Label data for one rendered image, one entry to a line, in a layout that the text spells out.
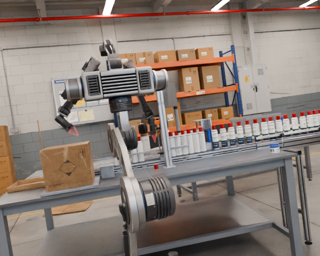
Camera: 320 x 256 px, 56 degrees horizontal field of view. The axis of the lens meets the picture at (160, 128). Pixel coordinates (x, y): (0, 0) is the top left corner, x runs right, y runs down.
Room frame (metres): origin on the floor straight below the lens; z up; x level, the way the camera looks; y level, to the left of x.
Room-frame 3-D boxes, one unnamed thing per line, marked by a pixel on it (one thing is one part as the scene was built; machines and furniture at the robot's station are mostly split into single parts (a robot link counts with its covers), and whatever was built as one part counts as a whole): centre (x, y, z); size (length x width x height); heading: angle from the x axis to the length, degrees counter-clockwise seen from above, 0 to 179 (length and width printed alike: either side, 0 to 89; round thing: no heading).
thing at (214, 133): (2.51, -0.45, 0.98); 0.05 x 0.05 x 0.20
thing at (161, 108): (2.30, -0.03, 1.16); 0.04 x 0.04 x 0.67; 9
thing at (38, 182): (2.28, 1.02, 0.85); 0.30 x 0.26 x 0.04; 99
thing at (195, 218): (2.60, 0.19, 0.40); 2.04 x 1.25 x 0.81; 99
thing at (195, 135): (2.49, -0.28, 0.98); 0.05 x 0.05 x 0.20
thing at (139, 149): (2.41, 0.18, 0.98); 0.05 x 0.05 x 0.20
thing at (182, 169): (2.60, 0.19, 0.82); 2.10 x 1.31 x 0.02; 99
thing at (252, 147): (2.43, 0.04, 0.85); 1.65 x 0.11 x 0.05; 99
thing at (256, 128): (2.57, -0.82, 0.98); 0.05 x 0.05 x 0.20
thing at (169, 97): (2.37, -0.09, 1.38); 0.17 x 0.10 x 0.19; 154
